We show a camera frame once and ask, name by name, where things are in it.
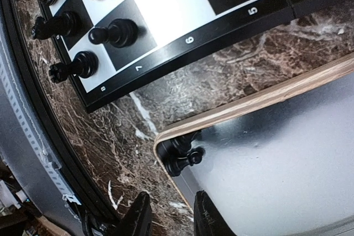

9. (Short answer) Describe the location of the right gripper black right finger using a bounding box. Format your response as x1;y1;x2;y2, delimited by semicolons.
194;191;235;236

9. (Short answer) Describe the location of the wooden tray with dark base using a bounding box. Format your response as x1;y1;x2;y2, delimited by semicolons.
153;54;353;235

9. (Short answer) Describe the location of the black front rail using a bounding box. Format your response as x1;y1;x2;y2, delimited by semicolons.
1;0;119;221

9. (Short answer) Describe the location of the black grey chess board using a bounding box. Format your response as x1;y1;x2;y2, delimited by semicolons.
40;0;345;113

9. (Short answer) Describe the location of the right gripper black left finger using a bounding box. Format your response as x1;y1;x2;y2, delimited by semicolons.
110;192;152;236

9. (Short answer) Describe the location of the white slotted cable duct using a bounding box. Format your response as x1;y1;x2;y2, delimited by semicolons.
1;37;82;205

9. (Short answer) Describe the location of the black chess piece in tray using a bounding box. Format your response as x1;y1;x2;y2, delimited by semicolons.
161;130;205;177

